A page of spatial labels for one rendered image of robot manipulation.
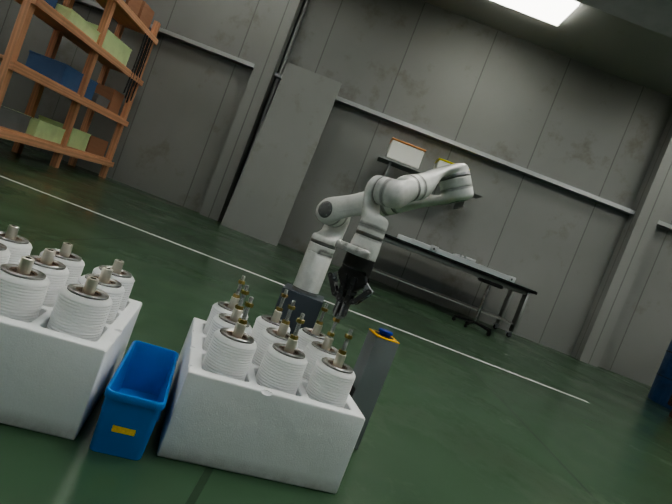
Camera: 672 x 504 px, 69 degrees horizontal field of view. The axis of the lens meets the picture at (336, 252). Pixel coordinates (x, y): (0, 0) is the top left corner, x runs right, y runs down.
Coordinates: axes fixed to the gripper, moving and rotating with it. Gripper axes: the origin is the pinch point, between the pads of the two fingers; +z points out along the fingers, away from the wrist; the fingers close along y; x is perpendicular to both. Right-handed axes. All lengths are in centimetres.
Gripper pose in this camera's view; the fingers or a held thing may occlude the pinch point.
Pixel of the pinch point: (340, 309)
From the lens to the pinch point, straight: 121.9
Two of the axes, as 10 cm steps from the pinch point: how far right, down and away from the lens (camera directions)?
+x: -4.4, -1.2, -8.9
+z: -3.6, 9.3, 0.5
